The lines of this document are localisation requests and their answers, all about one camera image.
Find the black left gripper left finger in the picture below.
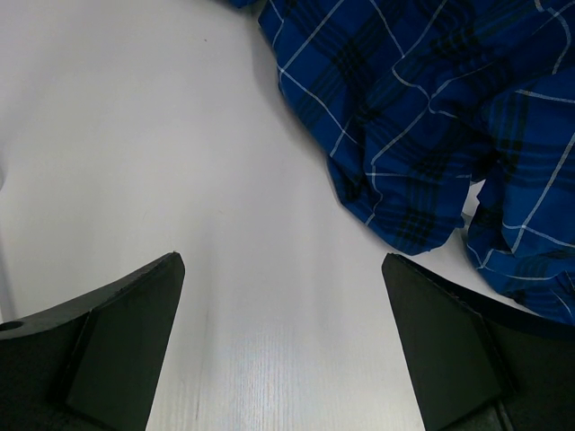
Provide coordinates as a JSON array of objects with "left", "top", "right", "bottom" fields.
[{"left": 1, "top": 252, "right": 185, "bottom": 430}]

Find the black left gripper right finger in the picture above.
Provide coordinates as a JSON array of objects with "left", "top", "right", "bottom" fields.
[{"left": 382, "top": 254, "right": 574, "bottom": 430}]

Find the blue plaid shirt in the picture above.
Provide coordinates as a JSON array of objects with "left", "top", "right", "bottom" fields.
[{"left": 226, "top": 0, "right": 575, "bottom": 325}]

